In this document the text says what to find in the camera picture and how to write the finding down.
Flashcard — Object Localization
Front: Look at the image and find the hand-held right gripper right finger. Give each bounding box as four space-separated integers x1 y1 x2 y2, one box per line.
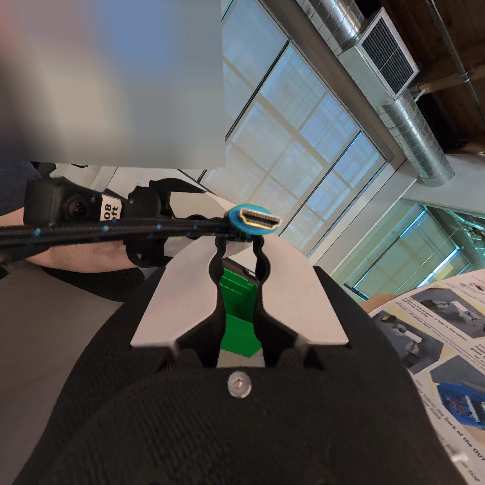
253 235 349 347

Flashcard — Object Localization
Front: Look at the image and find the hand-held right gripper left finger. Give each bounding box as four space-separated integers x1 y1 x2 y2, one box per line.
130 236 228 351

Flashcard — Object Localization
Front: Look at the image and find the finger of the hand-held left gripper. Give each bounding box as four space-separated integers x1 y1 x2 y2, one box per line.
224 240 255 259
170 192 238 219

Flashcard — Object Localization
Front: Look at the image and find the black USB hub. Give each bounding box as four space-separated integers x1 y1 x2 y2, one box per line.
223 258 260 284

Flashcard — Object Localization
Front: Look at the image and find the black braided HDMI cable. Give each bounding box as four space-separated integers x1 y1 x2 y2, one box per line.
0 205 283 258

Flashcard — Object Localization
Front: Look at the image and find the green plastic bin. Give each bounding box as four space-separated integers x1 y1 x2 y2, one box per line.
219 266 263 358

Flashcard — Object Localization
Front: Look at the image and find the person's left forearm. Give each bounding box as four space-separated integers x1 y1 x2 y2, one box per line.
0 206 141 274

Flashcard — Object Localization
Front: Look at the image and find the instruction sheet on stand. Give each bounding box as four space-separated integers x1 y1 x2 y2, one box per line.
360 294 389 315

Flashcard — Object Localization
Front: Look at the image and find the printed instruction sheet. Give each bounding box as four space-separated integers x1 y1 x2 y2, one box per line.
369 270 485 485

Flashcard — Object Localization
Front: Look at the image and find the metal vent grille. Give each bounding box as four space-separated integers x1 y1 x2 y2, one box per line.
358 8 419 100

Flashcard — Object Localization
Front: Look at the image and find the round spiral metal duct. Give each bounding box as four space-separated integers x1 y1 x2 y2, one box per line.
296 0 455 188

